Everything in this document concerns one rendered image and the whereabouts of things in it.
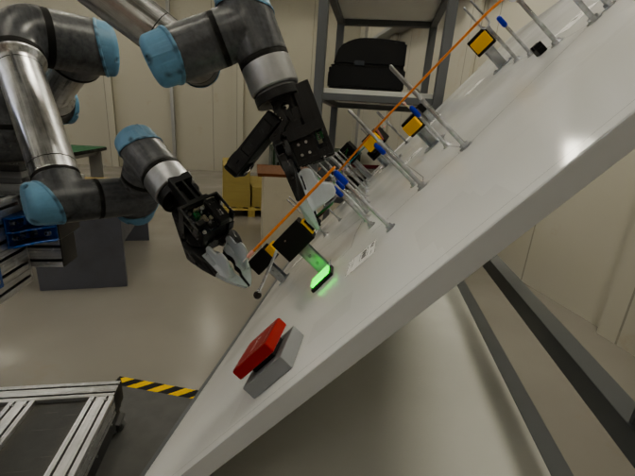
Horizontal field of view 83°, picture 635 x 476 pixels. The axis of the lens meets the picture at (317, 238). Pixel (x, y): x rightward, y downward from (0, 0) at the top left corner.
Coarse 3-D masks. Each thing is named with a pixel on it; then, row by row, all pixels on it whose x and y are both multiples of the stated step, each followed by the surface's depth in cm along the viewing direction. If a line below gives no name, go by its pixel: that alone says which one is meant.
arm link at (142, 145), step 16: (128, 128) 64; (144, 128) 65; (128, 144) 63; (144, 144) 63; (160, 144) 64; (128, 160) 64; (144, 160) 62; (160, 160) 62; (176, 160) 64; (128, 176) 66; (144, 176) 62
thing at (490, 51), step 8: (480, 32) 75; (488, 32) 74; (472, 40) 76; (488, 48) 76; (480, 56) 77; (488, 56) 78; (496, 56) 79; (496, 64) 78; (504, 64) 77; (496, 72) 78
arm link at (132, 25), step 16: (80, 0) 57; (96, 0) 56; (112, 0) 56; (128, 0) 56; (144, 0) 58; (112, 16) 57; (128, 16) 57; (144, 16) 57; (160, 16) 58; (128, 32) 59; (144, 32) 58; (208, 80) 62
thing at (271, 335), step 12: (276, 324) 36; (264, 336) 36; (276, 336) 35; (252, 348) 35; (264, 348) 33; (276, 348) 35; (240, 360) 36; (252, 360) 34; (264, 360) 35; (240, 372) 34
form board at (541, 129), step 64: (512, 64) 69; (576, 64) 36; (512, 128) 36; (576, 128) 25; (384, 192) 73; (448, 192) 37; (512, 192) 25; (576, 192) 22; (384, 256) 38; (448, 256) 25; (256, 320) 76; (320, 320) 38; (384, 320) 27; (320, 384) 29; (192, 448) 39
